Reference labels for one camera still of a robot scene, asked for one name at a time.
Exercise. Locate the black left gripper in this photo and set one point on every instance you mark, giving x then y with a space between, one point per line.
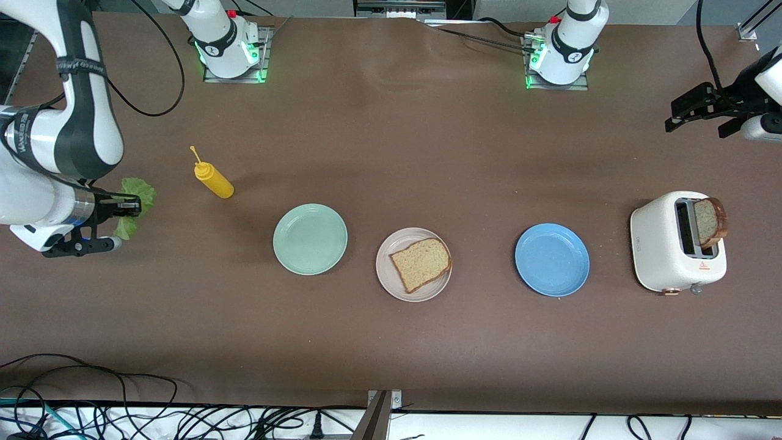
735 98

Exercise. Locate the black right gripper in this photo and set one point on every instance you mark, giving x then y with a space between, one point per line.
105 207

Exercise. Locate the green lettuce leaf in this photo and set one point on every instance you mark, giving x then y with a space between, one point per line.
145 190

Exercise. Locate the yellow squeeze bottle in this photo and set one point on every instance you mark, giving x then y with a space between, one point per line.
215 180

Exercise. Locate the brown bread slice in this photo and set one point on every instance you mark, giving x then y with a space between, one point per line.
708 223
421 266

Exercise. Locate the beige plate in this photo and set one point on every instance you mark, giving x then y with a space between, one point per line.
427 294

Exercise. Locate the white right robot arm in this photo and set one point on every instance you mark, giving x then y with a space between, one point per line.
36 195

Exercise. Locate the mint green plate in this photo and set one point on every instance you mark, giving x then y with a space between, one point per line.
310 239

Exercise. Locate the blue plate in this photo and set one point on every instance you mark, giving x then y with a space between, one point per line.
552 260

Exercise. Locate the white toaster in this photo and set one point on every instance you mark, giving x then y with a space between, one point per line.
657 244

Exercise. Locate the black power plug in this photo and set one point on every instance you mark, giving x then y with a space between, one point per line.
316 428

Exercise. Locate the metal corner bracket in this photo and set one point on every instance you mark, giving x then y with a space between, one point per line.
746 32

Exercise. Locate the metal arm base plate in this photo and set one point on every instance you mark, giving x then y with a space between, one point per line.
559 87
266 58

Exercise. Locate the aluminium frame block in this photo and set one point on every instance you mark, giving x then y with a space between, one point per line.
400 9

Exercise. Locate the metal table edge bracket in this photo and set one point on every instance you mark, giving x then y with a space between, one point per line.
379 421

